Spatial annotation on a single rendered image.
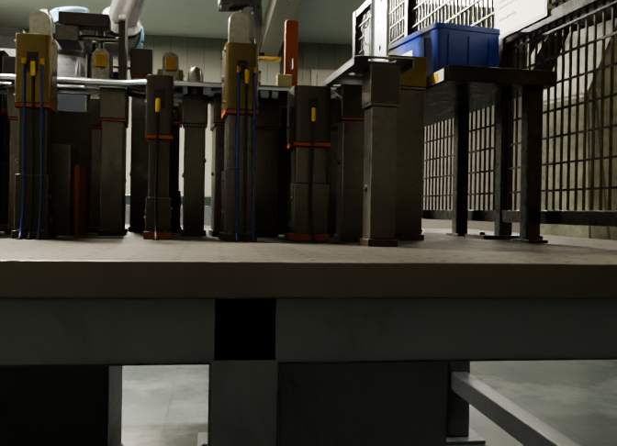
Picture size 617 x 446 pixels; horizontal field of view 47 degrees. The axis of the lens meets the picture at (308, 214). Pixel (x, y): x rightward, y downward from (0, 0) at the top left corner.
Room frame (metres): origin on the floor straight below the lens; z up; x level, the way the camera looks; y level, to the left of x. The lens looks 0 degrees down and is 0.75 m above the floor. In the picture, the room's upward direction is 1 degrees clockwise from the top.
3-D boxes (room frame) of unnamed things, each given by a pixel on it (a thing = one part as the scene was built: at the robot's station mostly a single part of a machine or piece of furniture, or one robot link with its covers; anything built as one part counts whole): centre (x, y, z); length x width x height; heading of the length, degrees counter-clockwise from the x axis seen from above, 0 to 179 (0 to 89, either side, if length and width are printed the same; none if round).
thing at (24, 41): (1.21, 0.47, 0.87); 0.12 x 0.07 x 0.35; 12
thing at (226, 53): (1.25, 0.12, 0.87); 0.12 x 0.07 x 0.35; 12
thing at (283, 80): (1.62, 0.06, 0.88); 0.04 x 0.04 x 0.37; 12
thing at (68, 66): (2.05, 0.71, 1.15); 0.15 x 0.15 x 0.10
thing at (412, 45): (1.66, -0.29, 1.09); 0.30 x 0.17 x 0.13; 19
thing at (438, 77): (1.76, -0.27, 1.01); 0.90 x 0.22 x 0.03; 12
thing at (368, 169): (1.14, -0.11, 0.84); 0.05 x 0.05 x 0.29; 12
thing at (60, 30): (1.61, 0.51, 0.94); 0.18 x 0.13 x 0.49; 102
